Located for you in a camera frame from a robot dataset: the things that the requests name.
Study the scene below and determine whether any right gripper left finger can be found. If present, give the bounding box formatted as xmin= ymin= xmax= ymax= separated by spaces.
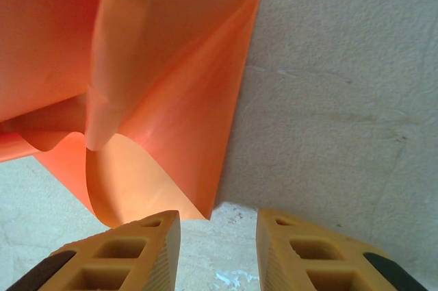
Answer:
xmin=8 ymin=210 xmax=181 ymax=291

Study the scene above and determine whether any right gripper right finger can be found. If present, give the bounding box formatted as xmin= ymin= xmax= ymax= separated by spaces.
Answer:
xmin=256 ymin=208 xmax=428 ymax=291

